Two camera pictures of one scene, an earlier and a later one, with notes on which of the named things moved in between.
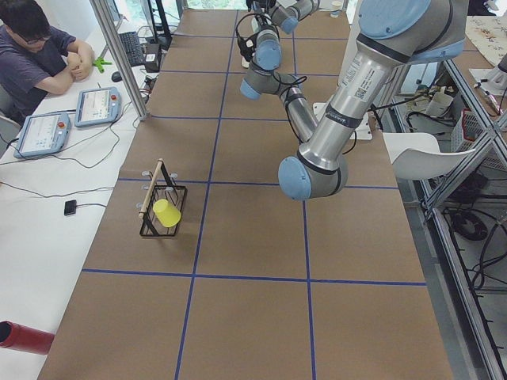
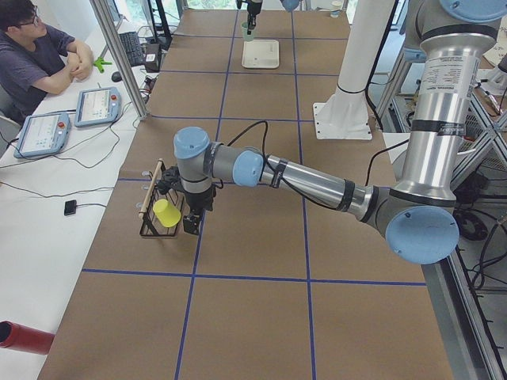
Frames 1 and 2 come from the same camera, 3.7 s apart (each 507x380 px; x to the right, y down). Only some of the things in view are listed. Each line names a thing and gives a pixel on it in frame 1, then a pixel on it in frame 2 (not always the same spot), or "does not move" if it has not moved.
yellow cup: x=165 y=213 does not move
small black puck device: x=70 y=207 does not move
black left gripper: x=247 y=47 -> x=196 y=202
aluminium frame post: x=111 y=38 does not move
